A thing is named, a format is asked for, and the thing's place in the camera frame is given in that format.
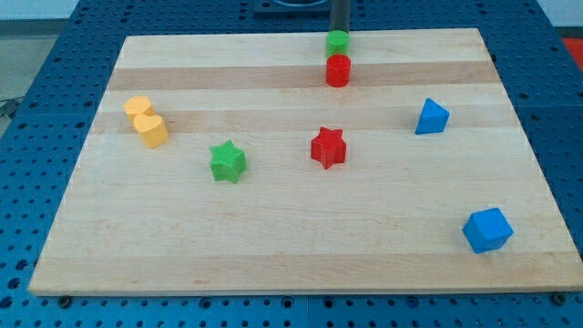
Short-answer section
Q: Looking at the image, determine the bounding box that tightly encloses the green cylinder block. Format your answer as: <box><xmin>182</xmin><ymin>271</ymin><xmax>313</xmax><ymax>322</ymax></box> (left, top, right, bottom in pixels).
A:
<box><xmin>326</xmin><ymin>29</ymin><xmax>350</xmax><ymax>57</ymax></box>

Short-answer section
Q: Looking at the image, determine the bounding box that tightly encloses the red star block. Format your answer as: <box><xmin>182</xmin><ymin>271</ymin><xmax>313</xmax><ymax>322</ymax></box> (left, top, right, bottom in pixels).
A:
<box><xmin>311</xmin><ymin>127</ymin><xmax>347</xmax><ymax>169</ymax></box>

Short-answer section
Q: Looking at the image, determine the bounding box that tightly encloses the green star block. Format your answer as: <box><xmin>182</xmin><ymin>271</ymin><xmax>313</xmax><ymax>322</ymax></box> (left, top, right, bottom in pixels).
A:
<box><xmin>210</xmin><ymin>140</ymin><xmax>247</xmax><ymax>183</ymax></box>

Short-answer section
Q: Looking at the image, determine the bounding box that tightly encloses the wooden board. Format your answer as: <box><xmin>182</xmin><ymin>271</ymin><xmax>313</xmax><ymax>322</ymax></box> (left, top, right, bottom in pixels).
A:
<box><xmin>28</xmin><ymin>28</ymin><xmax>582</xmax><ymax>296</ymax></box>

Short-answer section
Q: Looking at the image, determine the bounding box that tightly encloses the red cylinder block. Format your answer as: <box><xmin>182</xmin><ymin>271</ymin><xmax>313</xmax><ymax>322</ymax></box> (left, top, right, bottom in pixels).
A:
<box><xmin>325</xmin><ymin>54</ymin><xmax>352</xmax><ymax>87</ymax></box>

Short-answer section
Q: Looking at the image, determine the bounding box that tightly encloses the yellow heart block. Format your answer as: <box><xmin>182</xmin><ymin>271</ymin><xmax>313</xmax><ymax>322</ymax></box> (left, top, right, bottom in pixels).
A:
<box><xmin>133</xmin><ymin>114</ymin><xmax>169</xmax><ymax>149</ymax></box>

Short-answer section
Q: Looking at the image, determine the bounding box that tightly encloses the blue triangle block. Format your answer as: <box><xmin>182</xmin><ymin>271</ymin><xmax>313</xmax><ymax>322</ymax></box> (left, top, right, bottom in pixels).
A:
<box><xmin>415</xmin><ymin>98</ymin><xmax>450</xmax><ymax>135</ymax></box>

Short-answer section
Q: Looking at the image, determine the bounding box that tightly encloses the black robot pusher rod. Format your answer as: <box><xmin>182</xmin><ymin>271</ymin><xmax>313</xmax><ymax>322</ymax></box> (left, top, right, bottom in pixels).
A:
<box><xmin>329</xmin><ymin>0</ymin><xmax>351</xmax><ymax>33</ymax></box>

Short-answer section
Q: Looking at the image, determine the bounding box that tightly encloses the yellow hexagon block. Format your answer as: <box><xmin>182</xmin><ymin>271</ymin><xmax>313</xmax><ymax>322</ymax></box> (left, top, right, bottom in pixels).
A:
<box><xmin>123</xmin><ymin>96</ymin><xmax>156</xmax><ymax>121</ymax></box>

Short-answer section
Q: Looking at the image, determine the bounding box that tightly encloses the blue cube block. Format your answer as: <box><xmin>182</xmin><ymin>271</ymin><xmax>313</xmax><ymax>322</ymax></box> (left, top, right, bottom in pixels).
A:
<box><xmin>462</xmin><ymin>208</ymin><xmax>514</xmax><ymax>254</ymax></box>

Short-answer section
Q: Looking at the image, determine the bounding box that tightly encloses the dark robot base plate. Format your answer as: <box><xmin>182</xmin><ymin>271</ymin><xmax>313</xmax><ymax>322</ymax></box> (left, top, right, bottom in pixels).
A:
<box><xmin>250</xmin><ymin>0</ymin><xmax>331</xmax><ymax>17</ymax></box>

